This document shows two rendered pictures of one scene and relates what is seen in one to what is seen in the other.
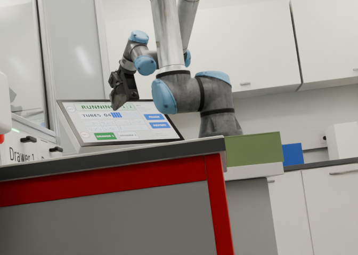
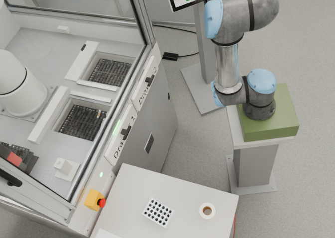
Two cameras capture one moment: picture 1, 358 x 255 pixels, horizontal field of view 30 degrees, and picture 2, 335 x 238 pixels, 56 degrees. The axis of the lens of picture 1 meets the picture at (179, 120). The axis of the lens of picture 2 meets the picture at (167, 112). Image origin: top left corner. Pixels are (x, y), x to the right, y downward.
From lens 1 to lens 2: 2.06 m
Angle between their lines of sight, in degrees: 70
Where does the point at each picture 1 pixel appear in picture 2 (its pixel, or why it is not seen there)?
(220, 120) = (257, 111)
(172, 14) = (232, 58)
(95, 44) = not seen: outside the picture
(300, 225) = not seen: outside the picture
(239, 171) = (260, 144)
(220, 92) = (262, 99)
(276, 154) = (291, 134)
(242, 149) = (266, 134)
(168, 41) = (225, 75)
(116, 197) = not seen: outside the picture
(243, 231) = (256, 153)
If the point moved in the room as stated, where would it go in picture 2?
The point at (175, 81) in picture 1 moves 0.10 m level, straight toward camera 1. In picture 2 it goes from (227, 98) to (222, 118)
